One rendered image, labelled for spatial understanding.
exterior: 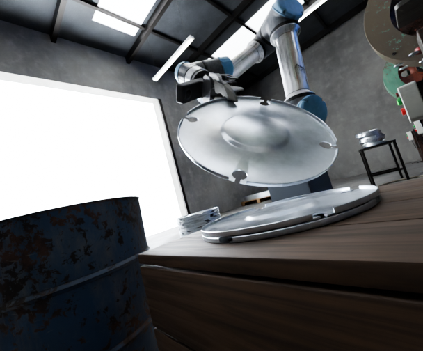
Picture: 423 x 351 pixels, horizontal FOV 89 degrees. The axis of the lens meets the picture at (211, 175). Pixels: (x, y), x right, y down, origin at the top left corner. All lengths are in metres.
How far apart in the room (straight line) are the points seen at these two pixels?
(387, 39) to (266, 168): 2.06
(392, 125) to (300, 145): 7.10
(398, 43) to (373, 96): 5.37
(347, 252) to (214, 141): 0.27
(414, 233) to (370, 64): 7.67
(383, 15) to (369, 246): 2.27
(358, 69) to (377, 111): 1.31
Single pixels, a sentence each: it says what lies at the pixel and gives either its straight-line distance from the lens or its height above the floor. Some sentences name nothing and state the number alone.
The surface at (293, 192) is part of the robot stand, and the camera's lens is 0.89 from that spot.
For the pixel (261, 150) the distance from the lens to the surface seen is 0.37.
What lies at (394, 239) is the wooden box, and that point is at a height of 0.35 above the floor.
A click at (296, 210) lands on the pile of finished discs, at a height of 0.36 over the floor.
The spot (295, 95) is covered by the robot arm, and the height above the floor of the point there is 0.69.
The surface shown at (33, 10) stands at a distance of 5.50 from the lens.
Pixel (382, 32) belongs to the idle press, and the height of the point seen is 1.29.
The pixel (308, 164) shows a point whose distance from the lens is 0.37.
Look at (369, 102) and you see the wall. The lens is 7.62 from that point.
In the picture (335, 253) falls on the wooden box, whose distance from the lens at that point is 0.19.
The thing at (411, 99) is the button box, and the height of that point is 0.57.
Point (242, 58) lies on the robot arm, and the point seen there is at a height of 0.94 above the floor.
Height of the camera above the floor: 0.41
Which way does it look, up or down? 6 degrees up
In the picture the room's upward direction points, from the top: 15 degrees counter-clockwise
